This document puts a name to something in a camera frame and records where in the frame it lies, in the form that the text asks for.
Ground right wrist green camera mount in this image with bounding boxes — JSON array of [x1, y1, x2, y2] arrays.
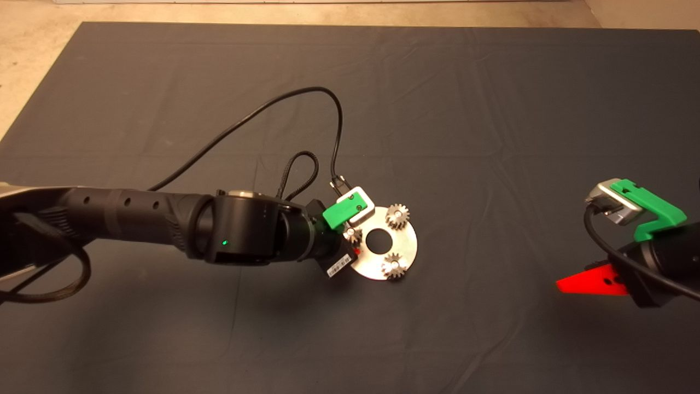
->
[[610, 179, 688, 242]]

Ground round metal carrier plate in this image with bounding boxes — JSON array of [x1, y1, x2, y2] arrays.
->
[[348, 206, 418, 281]]

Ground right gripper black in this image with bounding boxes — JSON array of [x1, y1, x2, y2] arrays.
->
[[556, 244, 665, 308]]

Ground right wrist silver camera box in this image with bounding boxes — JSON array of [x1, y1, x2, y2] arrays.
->
[[585, 179, 644, 225]]

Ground wrist green camera mount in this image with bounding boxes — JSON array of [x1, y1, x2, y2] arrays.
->
[[323, 193, 365, 231], [610, 179, 688, 242]]

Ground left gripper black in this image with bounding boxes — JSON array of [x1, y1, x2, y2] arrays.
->
[[313, 215, 360, 279]]

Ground dark grey table cloth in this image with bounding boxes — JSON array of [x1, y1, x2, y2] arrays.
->
[[0, 22, 700, 394]]

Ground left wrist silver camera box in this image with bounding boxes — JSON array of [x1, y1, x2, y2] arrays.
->
[[332, 187, 376, 224]]

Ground smooth black camera cable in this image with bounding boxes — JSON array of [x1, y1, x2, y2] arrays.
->
[[148, 86, 352, 195], [583, 205, 700, 302]]

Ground left wrist green camera mount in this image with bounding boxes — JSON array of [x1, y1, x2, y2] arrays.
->
[[323, 193, 365, 231]]

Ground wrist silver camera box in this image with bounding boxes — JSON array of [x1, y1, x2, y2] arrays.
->
[[332, 187, 376, 224], [585, 179, 644, 225]]

